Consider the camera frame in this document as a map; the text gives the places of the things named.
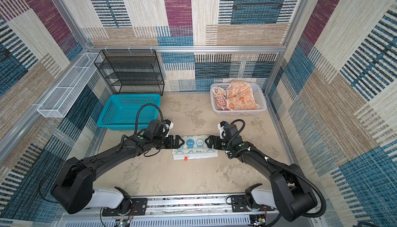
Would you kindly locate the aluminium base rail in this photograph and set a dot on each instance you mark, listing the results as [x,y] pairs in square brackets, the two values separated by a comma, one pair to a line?
[204,210]

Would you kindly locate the white wire mesh tray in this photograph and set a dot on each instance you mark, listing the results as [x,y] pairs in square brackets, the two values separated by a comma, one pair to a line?
[59,102]

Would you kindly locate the black wire shelf rack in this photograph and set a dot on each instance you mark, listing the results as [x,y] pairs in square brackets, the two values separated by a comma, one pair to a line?
[131,71]

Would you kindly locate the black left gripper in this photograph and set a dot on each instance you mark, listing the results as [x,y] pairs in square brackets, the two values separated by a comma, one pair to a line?
[171,145]

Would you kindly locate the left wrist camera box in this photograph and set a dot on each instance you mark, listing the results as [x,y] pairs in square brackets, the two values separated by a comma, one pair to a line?
[168,124]

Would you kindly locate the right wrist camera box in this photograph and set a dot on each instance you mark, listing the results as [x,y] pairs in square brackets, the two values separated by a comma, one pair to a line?
[221,126]

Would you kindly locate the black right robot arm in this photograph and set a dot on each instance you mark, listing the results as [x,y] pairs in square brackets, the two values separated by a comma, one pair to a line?
[294,195]

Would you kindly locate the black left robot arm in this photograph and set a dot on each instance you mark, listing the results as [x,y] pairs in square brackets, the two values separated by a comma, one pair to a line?
[74,187]

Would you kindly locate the aluminium frame post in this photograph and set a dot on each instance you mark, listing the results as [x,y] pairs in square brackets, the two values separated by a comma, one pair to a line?
[296,18]

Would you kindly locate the teal plastic basket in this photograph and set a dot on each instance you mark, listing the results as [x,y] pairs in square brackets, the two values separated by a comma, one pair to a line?
[119,112]

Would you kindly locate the white plastic laundry basket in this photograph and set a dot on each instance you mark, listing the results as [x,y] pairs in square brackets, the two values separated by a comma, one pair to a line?
[258,96]

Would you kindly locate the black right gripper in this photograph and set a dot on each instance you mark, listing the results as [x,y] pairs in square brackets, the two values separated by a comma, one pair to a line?
[217,139]

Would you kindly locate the orange and cream towel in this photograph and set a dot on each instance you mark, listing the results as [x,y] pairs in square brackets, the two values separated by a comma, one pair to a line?
[240,96]

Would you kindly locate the blue and cream towel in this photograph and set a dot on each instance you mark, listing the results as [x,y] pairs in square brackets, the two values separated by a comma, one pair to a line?
[194,148]

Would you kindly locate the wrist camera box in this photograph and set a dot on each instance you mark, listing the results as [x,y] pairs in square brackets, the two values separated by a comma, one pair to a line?
[221,126]
[168,124]

